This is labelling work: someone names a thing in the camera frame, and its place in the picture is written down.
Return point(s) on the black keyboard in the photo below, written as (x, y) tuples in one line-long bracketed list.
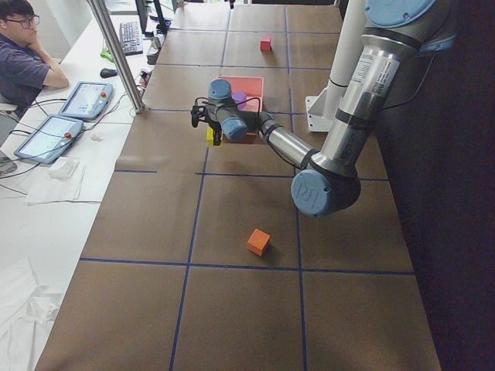
[(130, 38)]

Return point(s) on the red foam block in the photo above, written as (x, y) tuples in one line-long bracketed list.
[(265, 44)]

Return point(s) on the seated man with glasses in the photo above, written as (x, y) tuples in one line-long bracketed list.
[(26, 67)]

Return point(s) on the near teach pendant tablet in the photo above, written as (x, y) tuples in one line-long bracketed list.
[(50, 140)]

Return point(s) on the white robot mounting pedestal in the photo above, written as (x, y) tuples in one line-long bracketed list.
[(321, 109)]

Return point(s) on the yellow foam block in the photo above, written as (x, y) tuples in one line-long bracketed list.
[(210, 136)]

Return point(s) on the aluminium frame post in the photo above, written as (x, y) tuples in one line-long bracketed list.
[(103, 19)]

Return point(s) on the purple foam block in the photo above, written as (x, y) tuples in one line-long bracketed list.
[(240, 99)]

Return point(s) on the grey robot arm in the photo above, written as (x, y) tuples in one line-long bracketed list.
[(376, 38)]

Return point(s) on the white paper sheets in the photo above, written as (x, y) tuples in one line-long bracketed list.
[(67, 180)]

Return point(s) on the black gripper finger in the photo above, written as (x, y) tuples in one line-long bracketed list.
[(217, 137)]

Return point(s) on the far teach pendant tablet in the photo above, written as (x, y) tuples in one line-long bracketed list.
[(87, 100)]

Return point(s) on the orange foam block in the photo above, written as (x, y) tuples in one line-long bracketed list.
[(258, 242)]

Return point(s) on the black computer mouse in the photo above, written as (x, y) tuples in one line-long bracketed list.
[(107, 73)]

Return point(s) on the teach pendant tablet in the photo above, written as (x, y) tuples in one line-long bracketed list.
[(87, 100), (50, 140)]

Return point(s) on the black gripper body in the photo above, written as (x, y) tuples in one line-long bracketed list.
[(215, 131)]

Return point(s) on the pink plastic bin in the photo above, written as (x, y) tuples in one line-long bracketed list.
[(252, 86)]

